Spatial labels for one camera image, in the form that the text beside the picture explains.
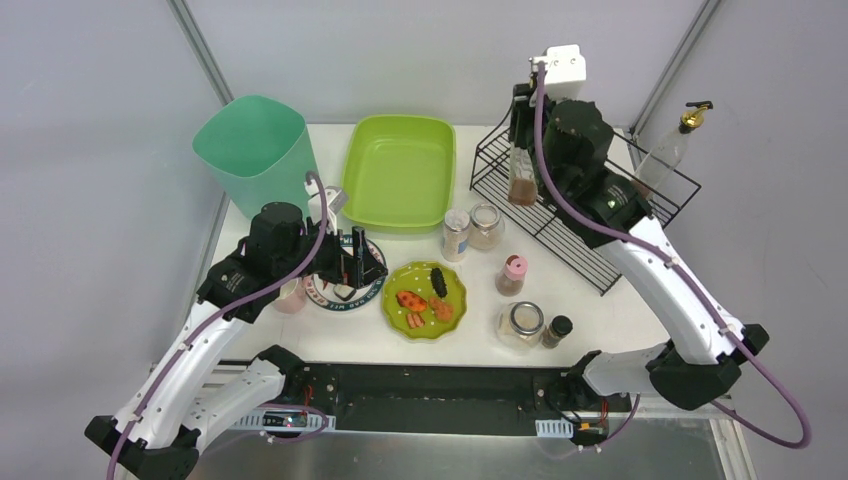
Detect tall oil bottle gold pump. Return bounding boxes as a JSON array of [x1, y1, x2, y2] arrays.
[[507, 146, 537, 207]]

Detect oil bottle gold spout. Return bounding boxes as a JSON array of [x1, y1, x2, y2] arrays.
[[631, 101, 714, 200]]

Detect large glass jar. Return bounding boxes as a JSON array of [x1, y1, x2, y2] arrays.
[[496, 301, 545, 352]]

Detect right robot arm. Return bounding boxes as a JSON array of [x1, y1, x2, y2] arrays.
[[508, 82, 769, 410]]

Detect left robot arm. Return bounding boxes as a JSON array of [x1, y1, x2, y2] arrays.
[[85, 202, 388, 479]]

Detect sushi rice roll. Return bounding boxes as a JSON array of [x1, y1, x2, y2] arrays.
[[333, 284, 357, 302]]

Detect pink white mug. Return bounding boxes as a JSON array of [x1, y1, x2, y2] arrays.
[[272, 278, 307, 315]]

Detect orange grilled fish piece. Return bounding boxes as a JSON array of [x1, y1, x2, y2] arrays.
[[395, 290, 429, 313]]

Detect green dotted plate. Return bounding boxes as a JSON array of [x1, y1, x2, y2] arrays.
[[381, 261, 468, 341]]

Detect pork belly piece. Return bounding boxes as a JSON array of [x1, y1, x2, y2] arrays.
[[406, 312, 426, 329]]

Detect black sea cucumber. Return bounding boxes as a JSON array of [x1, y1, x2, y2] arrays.
[[430, 267, 448, 299]]

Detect fried chicken nugget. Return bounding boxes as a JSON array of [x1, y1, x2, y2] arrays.
[[429, 296, 454, 323]]

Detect white grain shaker jar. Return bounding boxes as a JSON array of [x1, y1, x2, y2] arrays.
[[441, 208, 471, 262]]

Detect lime green plastic basin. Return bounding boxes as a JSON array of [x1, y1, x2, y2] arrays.
[[341, 114, 456, 234]]

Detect glass jar beige contents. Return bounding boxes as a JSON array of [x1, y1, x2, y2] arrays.
[[469, 202, 505, 251]]

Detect teal plastic bin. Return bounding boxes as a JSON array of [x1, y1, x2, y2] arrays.
[[192, 95, 319, 219]]

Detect pink lid spice jar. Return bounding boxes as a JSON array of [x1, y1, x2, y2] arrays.
[[495, 254, 528, 297]]

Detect small black cap spice bottle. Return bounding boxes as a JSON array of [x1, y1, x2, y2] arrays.
[[541, 315, 573, 349]]

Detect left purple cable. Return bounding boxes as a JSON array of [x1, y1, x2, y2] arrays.
[[105, 170, 330, 480]]

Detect purple cable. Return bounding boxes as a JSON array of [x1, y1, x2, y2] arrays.
[[105, 170, 330, 480], [533, 60, 813, 450]]

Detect black wire rack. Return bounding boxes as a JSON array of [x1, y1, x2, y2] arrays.
[[469, 84, 701, 294]]

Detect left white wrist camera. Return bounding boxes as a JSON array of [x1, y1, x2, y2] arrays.
[[305, 183, 349, 232]]

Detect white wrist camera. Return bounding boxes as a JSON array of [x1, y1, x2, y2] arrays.
[[305, 183, 349, 232], [529, 44, 587, 101]]

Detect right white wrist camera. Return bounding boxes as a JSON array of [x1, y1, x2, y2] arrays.
[[529, 44, 587, 101]]

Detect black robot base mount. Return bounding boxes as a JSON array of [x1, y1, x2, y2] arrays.
[[275, 363, 602, 437]]

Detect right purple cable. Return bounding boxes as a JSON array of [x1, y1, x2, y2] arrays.
[[533, 60, 813, 450]]

